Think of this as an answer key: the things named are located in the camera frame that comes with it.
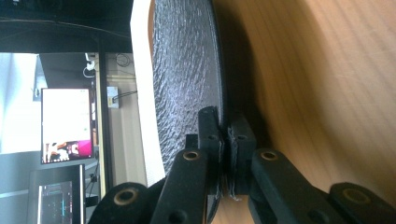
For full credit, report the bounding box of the wooden serving tray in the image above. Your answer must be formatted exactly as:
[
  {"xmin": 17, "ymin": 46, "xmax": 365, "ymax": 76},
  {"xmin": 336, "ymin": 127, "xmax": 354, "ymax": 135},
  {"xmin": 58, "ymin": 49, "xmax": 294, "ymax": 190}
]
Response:
[{"xmin": 148, "ymin": 0, "xmax": 396, "ymax": 224}]

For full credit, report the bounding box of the monitor with pink window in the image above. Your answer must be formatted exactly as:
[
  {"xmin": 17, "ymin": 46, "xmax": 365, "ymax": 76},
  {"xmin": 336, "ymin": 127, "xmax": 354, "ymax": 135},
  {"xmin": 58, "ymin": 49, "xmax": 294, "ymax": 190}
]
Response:
[{"xmin": 40, "ymin": 87, "xmax": 94, "ymax": 165}]

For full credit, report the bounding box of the white wall socket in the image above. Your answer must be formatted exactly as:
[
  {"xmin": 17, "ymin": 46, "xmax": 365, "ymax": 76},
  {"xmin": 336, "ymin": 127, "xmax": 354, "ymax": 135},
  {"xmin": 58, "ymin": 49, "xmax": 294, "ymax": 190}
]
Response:
[{"xmin": 106, "ymin": 86, "xmax": 120, "ymax": 109}]

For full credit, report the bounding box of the black socket cable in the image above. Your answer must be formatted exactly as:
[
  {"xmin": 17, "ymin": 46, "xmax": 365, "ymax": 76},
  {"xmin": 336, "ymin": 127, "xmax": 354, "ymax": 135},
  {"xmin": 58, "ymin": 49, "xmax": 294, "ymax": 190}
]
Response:
[{"xmin": 113, "ymin": 90, "xmax": 138, "ymax": 105}]

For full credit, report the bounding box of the dark screen monitor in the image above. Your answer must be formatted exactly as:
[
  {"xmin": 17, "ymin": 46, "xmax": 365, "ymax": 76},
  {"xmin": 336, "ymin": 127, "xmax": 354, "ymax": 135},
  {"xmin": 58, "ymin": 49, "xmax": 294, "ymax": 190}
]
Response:
[{"xmin": 26, "ymin": 163, "xmax": 87, "ymax": 224}]

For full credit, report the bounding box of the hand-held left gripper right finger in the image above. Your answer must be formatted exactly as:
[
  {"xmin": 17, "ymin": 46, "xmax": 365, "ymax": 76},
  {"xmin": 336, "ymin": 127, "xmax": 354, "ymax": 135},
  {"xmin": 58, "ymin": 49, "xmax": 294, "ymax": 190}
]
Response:
[{"xmin": 228, "ymin": 113, "xmax": 258, "ymax": 199}]

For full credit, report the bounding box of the light wooden desk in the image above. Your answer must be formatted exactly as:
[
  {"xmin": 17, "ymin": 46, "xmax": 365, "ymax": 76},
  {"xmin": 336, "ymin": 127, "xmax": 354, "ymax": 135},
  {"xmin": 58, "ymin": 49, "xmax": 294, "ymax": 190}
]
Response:
[{"xmin": 92, "ymin": 51, "xmax": 148, "ymax": 189}]

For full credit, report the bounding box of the black textured plate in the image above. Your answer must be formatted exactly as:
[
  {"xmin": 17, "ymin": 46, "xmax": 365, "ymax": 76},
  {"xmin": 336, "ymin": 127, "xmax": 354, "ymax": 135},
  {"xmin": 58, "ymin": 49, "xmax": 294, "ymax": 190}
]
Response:
[{"xmin": 151, "ymin": 0, "xmax": 227, "ymax": 224}]

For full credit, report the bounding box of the coiled cable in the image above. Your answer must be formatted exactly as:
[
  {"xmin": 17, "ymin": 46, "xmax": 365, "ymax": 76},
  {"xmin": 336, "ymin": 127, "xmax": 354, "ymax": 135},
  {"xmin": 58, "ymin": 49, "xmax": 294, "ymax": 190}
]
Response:
[{"xmin": 115, "ymin": 52, "xmax": 134, "ymax": 68}]

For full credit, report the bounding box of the black horizontal frame bar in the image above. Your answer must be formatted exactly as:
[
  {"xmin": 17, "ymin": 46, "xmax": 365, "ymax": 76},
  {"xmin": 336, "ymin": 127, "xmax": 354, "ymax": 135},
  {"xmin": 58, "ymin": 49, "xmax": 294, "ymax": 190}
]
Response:
[{"xmin": 97, "ymin": 34, "xmax": 114, "ymax": 195}]

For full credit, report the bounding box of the white power strip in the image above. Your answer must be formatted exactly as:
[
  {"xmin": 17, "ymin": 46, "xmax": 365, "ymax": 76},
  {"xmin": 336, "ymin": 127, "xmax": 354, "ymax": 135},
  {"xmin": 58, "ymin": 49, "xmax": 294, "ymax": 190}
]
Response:
[{"xmin": 82, "ymin": 52, "xmax": 96, "ymax": 79}]

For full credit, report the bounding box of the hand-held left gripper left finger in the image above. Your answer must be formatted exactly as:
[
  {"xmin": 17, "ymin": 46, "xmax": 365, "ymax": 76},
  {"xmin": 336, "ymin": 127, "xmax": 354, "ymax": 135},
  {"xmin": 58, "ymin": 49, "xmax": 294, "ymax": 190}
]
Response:
[{"xmin": 185, "ymin": 105, "xmax": 226, "ymax": 197}]

